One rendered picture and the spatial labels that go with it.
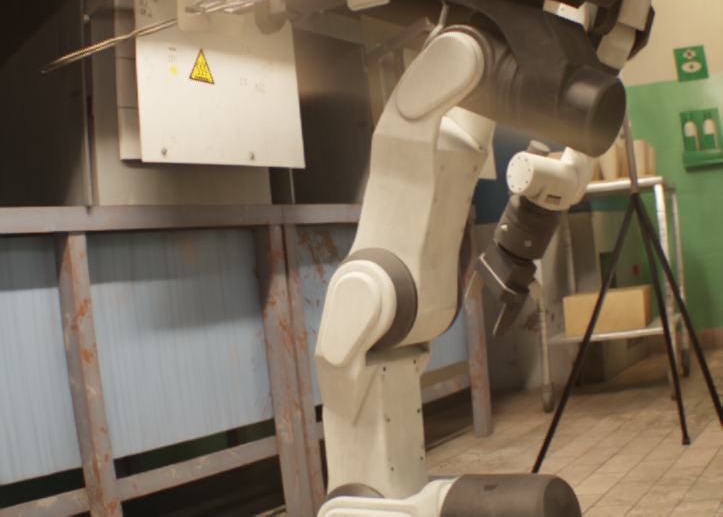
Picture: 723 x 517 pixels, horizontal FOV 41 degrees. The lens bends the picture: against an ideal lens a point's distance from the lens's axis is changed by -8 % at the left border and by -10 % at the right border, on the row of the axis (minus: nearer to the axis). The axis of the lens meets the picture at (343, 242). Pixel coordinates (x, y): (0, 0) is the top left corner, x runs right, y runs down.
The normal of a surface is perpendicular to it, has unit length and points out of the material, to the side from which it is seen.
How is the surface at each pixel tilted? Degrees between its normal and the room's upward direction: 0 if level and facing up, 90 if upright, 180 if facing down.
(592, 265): 90
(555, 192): 126
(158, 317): 90
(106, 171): 90
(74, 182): 90
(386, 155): 114
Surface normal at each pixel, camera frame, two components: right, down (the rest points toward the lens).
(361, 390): 0.72, 0.43
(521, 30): -0.61, 0.04
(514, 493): -0.43, -0.74
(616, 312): -0.40, 0.02
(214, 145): 0.85, -0.10
